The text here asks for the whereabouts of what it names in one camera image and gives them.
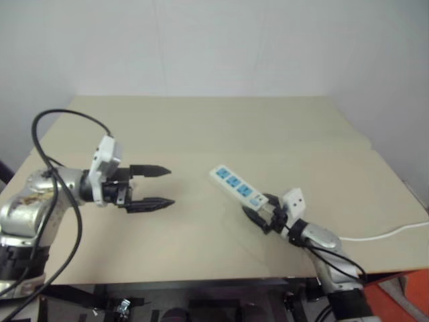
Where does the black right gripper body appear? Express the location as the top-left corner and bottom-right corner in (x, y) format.
(263, 205), (291, 236)

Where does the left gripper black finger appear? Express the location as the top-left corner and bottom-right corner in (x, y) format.
(129, 164), (173, 179)
(125, 197), (177, 215)

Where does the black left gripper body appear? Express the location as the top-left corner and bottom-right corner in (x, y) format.
(101, 166), (135, 211)

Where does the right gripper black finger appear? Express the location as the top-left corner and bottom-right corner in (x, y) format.
(241, 205), (273, 235)
(262, 192), (283, 212)

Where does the white power strip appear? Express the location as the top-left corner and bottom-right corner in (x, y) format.
(209, 164), (269, 211)

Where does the small metal clamp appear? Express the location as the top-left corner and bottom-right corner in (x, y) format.
(115, 297), (132, 315)

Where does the orange box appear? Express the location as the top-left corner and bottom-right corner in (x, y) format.
(364, 266), (429, 322)

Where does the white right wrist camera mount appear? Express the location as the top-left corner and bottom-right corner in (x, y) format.
(280, 187), (308, 223)

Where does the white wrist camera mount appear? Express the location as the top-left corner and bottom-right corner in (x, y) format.
(88, 134), (123, 207)
(280, 187), (308, 223)

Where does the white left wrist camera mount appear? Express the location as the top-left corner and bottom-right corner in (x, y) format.
(88, 134), (123, 207)

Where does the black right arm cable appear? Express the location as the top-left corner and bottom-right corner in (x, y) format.
(284, 223), (368, 322)

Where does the black table frame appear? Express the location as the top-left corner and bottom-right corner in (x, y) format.
(39, 275), (324, 322)

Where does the white power strip cord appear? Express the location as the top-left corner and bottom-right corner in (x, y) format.
(337, 221), (429, 242)

